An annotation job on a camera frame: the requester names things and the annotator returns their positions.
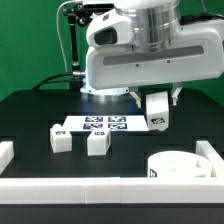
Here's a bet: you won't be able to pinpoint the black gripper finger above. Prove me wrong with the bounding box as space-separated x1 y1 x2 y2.
129 87 142 108
171 83 183 106

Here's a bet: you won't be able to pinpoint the white U-shaped fence wall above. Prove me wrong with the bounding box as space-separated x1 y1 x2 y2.
0 141 224 204

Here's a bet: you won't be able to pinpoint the white marker tag sheet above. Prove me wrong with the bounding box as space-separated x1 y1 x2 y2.
63 115 148 132

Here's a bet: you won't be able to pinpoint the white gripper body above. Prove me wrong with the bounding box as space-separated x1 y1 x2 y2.
86 20 224 89

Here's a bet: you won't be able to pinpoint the white cable on stand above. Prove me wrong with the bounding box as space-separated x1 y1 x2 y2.
55 0 81 74

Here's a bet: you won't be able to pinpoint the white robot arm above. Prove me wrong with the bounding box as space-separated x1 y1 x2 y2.
86 0 224 99

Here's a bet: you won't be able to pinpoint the black cables on table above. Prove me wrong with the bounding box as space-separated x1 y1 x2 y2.
32 72 83 91

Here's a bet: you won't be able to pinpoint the white round stool seat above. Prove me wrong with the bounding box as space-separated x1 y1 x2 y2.
147 151 212 178

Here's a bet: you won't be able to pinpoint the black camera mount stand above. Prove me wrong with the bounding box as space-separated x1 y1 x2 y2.
62 2 93 89

